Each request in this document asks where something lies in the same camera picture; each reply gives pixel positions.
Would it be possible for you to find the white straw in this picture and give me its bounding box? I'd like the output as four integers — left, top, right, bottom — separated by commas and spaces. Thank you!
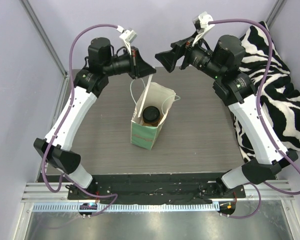
137, 74, 153, 118

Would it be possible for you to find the green paper gift bag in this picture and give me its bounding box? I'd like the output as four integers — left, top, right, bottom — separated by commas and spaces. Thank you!
130, 80, 181, 150

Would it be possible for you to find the black plastic cup lid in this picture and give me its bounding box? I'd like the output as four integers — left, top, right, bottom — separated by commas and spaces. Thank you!
142, 106, 161, 123

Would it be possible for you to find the brown paper coffee cup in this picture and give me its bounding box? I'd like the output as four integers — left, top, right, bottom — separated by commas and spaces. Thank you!
142, 106, 161, 127

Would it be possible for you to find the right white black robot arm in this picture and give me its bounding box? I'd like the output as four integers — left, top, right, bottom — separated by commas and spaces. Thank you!
155, 35, 298, 198

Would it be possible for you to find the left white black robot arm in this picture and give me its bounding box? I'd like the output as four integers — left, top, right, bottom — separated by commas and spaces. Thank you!
33, 37, 156, 200

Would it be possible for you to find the zebra print blanket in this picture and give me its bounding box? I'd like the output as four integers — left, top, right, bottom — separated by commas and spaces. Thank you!
240, 25, 300, 152

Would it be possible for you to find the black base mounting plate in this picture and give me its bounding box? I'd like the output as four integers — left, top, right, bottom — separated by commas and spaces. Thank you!
37, 172, 247, 205

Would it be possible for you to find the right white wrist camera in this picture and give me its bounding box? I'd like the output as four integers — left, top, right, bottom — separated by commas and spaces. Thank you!
192, 11, 215, 47

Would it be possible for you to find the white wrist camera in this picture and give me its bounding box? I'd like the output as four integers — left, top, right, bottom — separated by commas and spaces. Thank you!
116, 25, 137, 56
192, 11, 215, 47

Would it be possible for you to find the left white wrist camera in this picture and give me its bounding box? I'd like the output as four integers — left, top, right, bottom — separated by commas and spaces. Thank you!
116, 25, 137, 56

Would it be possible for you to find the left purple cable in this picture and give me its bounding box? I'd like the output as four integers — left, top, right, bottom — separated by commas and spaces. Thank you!
41, 23, 123, 219

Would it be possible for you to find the purple cable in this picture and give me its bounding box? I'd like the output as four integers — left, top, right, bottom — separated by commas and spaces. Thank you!
207, 18, 300, 221
41, 23, 123, 219

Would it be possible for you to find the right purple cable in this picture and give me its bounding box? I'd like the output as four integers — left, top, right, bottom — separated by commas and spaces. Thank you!
207, 18, 300, 221

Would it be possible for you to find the aluminium frame rail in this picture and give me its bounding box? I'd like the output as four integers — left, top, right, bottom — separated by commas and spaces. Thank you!
21, 182, 295, 203

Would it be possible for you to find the white slotted cable duct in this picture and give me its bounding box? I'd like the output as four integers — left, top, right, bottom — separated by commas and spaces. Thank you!
32, 201, 220, 213

